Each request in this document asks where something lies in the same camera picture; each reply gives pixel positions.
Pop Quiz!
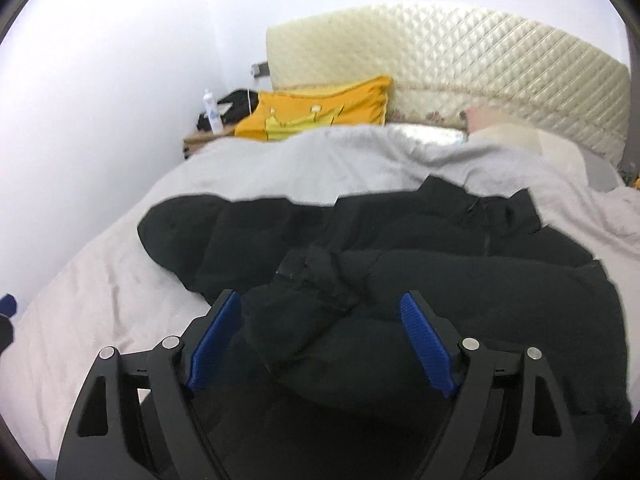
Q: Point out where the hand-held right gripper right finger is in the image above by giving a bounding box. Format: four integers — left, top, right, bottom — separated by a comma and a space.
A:
399, 290, 586, 480

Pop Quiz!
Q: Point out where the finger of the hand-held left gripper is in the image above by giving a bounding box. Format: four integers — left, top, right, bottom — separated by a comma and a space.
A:
0, 293, 19, 353

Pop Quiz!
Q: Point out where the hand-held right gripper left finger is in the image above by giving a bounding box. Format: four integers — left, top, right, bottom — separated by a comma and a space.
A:
55, 289, 244, 480

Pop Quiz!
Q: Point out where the black fleece jacket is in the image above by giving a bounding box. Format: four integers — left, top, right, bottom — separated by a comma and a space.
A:
136, 175, 633, 480

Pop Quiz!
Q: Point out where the grey blanket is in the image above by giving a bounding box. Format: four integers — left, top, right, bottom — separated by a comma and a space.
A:
0, 125, 638, 466

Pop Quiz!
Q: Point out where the wooden nightstand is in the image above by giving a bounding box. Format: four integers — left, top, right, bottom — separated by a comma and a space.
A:
182, 125, 238, 160

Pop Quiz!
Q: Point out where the clear plastic bottle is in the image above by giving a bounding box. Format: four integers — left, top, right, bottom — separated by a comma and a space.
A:
202, 89, 223, 136

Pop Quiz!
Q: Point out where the cream and grey pillow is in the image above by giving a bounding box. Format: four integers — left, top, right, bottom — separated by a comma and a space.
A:
462, 105, 623, 192

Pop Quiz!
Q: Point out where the black bag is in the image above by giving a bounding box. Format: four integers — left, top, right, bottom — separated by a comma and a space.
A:
196, 89, 261, 133

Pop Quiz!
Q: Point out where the yellow pillow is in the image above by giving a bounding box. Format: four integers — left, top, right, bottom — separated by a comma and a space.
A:
234, 75, 393, 143

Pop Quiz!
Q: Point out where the cream quilted headboard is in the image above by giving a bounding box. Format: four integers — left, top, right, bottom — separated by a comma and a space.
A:
265, 2, 632, 161

